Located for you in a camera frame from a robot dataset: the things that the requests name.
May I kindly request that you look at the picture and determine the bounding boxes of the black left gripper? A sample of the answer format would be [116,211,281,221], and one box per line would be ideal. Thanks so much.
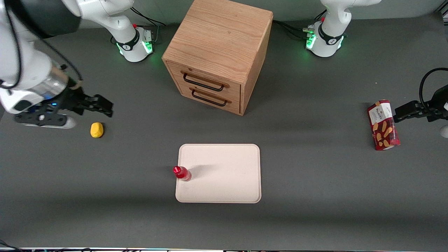
[394,85,448,123]

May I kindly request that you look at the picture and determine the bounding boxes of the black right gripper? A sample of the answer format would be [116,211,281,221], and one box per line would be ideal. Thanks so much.
[59,87,114,118]

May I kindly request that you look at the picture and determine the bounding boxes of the red coke bottle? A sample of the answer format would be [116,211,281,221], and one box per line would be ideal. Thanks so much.
[173,166,192,182]

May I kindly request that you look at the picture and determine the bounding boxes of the cream plastic tray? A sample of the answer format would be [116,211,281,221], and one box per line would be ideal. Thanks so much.
[175,143,262,204]

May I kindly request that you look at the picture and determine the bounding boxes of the small yellow lemon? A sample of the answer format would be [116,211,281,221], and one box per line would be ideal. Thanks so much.
[90,122,104,139]

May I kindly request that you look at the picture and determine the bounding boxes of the red tartan cookie box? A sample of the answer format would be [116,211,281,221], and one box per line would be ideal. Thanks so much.
[367,99,401,151]

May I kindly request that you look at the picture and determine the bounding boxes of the wooden drawer front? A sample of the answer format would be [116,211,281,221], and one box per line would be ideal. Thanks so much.
[174,81,242,115]
[165,61,242,100]

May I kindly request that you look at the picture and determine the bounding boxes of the wooden drawer cabinet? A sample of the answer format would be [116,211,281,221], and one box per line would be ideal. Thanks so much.
[162,0,274,116]

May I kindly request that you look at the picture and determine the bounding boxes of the black looped gripper cable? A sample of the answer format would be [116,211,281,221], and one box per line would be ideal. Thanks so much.
[419,68,448,109]

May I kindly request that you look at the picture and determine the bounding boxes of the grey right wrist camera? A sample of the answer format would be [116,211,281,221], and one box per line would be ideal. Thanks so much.
[14,111,77,129]

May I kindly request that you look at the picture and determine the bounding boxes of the black arm base cable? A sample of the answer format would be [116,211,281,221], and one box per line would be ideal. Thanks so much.
[272,10,328,40]
[131,5,168,44]

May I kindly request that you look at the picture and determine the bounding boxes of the dark metal drawer handle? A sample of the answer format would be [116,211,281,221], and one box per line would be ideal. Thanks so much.
[180,70,231,92]
[189,87,232,107]

